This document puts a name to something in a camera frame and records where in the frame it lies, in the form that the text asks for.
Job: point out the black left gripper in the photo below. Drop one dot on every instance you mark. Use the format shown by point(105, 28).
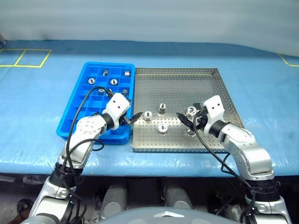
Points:
point(122, 120)

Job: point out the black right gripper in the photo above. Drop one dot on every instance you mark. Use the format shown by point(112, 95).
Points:
point(201, 119)

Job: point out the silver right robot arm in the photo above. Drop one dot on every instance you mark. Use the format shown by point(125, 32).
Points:
point(252, 154)

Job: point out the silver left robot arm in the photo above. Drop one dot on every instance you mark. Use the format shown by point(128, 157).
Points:
point(84, 130)

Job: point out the blue compartment tray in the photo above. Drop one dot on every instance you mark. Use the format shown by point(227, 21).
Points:
point(70, 116)

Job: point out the perforated metal tray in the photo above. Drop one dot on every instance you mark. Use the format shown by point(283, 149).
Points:
point(172, 88)

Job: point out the grey rounded robot leg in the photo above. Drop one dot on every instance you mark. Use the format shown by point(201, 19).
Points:
point(114, 198)
point(177, 197)

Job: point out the grey robot torso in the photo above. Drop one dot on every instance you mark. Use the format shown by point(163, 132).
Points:
point(163, 217)

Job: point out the blue plastic table cover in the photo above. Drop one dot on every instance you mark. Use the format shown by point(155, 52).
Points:
point(35, 93)

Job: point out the dark red round object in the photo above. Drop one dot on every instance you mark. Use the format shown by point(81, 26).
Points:
point(23, 206)

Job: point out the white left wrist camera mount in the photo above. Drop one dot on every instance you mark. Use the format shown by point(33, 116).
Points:
point(118, 105)

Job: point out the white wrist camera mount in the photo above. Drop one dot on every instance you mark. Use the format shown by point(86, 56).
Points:
point(118, 105)
point(216, 107)

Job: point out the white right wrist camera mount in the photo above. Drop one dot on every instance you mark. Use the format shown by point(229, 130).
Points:
point(216, 107)

